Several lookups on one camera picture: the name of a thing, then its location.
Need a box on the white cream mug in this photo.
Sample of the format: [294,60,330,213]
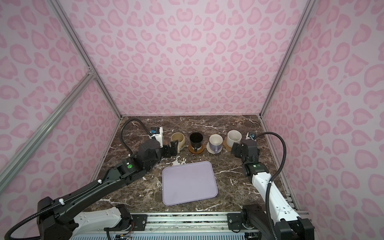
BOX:
[226,130,242,148]

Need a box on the beige tan mug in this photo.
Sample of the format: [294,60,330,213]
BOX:
[171,133,186,153]

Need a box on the white mug grey handle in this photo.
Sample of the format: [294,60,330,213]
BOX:
[209,134,223,153]

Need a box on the multicolour zigzag woven coaster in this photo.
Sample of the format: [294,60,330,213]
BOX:
[206,143,223,155]

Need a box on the brown round wooden coaster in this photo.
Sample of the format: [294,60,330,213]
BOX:
[188,145,205,155]

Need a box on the black mug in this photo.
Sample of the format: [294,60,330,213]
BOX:
[190,132,204,151]

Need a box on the cork flower-shaped coaster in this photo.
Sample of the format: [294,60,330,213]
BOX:
[223,137,232,152]

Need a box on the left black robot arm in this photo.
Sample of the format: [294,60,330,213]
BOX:
[37,139,179,240]

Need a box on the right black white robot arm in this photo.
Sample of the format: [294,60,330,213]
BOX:
[231,139,315,240]

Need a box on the lavender rectangular tray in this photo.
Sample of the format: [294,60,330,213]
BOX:
[162,161,219,206]

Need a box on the left diagonal aluminium beam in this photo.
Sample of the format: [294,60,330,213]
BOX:
[1,71,95,193]

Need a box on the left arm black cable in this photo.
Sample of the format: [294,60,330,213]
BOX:
[119,118,151,157]

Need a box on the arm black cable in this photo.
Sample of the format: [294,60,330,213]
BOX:
[253,131,287,240]
[119,118,151,157]

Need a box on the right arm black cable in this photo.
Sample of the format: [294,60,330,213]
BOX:
[253,131,287,240]

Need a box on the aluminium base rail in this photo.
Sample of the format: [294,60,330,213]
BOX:
[69,206,274,240]

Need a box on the left rear aluminium post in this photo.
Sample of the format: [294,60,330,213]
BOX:
[47,0,123,120]

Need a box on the aluminium corner frame post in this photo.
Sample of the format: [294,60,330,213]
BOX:
[259,0,319,117]

